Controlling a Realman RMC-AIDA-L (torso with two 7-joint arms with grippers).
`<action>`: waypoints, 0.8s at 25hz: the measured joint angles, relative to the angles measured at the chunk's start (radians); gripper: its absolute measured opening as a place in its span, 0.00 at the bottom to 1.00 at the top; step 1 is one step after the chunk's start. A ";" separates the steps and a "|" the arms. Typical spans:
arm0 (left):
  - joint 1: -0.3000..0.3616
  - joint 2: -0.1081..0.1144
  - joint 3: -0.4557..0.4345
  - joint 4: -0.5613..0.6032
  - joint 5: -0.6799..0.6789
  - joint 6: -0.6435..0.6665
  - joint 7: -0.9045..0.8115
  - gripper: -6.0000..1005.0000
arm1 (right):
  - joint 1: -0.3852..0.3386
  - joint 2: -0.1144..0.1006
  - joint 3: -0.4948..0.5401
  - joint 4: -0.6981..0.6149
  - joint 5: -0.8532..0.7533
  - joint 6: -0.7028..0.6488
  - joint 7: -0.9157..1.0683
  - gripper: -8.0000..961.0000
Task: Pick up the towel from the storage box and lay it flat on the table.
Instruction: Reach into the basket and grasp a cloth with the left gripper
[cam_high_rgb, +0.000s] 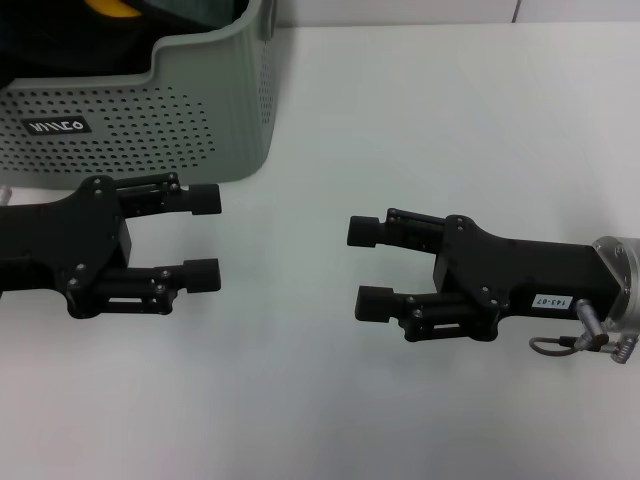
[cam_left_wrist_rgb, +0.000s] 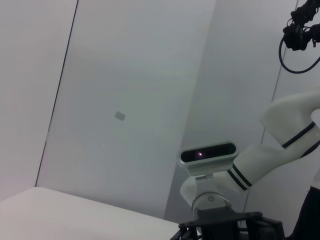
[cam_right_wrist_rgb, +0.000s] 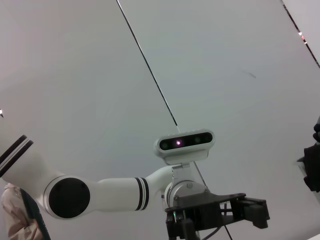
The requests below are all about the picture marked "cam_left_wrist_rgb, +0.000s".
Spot black robot torso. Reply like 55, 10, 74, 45
286, 186, 320, 240

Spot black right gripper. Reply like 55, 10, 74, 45
171, 208, 286, 240

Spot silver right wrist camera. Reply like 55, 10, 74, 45
179, 141, 238, 179

